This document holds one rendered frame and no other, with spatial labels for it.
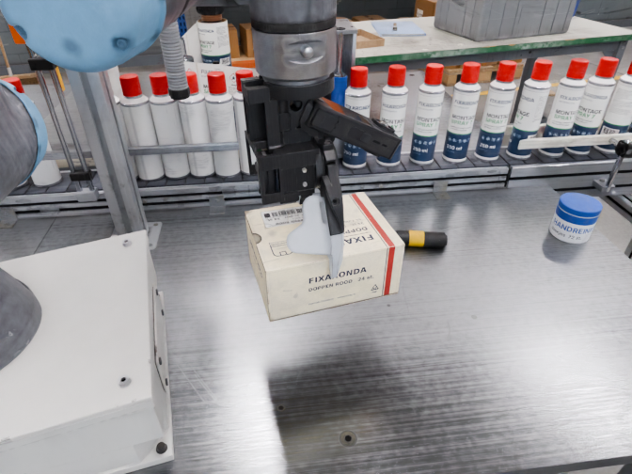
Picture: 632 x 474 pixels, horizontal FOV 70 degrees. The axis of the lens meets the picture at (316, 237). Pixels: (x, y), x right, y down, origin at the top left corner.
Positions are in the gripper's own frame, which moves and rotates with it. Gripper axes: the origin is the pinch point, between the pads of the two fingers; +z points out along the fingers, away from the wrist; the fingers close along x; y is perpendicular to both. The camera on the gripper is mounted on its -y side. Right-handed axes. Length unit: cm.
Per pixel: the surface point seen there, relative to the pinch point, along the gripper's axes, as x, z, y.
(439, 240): -13.4, 15.9, -26.4
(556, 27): -162, 22, -181
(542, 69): -32, -6, -57
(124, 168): -31.6, 1.7, 23.8
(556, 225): -11, 16, -49
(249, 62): -398, 86, -58
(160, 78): -45.9, -8.0, 15.5
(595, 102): -29, 2, -70
